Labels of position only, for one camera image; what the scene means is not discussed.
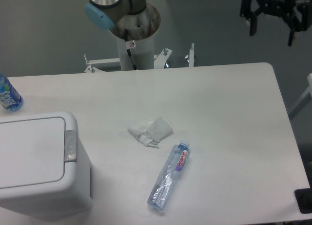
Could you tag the crumpled white paper tissue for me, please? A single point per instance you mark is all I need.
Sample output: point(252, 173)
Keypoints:
point(150, 132)

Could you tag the white metal base frame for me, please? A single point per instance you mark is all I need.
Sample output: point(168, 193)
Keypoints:
point(160, 61)

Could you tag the white side table frame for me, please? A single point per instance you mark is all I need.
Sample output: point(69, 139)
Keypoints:
point(303, 99)

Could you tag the empty clear plastic bottle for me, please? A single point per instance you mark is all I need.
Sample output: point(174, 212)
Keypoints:
point(169, 176)

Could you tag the blue labelled water bottle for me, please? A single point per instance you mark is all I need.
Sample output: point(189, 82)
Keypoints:
point(10, 99)

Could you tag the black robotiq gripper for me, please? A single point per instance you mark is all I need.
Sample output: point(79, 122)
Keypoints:
point(296, 14)

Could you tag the white trash can body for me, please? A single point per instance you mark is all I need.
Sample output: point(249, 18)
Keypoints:
point(70, 195)

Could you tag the white trash can lid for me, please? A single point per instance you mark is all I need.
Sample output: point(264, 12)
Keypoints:
point(31, 152)

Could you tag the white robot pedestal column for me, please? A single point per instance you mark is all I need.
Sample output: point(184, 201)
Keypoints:
point(135, 35)

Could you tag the grey trash can push button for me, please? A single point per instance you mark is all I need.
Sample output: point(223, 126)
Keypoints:
point(70, 146)

